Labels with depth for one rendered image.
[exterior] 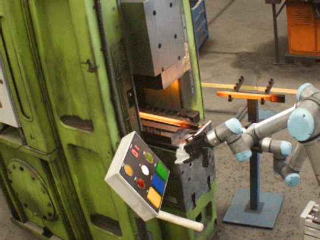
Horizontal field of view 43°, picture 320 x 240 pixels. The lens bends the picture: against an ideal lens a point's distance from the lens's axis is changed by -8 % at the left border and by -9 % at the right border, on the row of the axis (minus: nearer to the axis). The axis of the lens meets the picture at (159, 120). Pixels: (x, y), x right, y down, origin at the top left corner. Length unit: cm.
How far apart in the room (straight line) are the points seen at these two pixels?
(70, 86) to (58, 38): 28
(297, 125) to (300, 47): 414
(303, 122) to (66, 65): 127
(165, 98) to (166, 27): 68
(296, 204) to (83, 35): 212
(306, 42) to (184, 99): 325
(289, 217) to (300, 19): 306
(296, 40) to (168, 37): 364
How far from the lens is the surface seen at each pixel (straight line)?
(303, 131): 170
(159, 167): 213
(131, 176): 192
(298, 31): 573
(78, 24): 207
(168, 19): 229
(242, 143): 196
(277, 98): 266
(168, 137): 245
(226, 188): 360
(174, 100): 279
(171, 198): 272
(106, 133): 225
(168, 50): 231
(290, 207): 339
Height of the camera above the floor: 224
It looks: 29 degrees down
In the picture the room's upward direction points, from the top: 9 degrees counter-clockwise
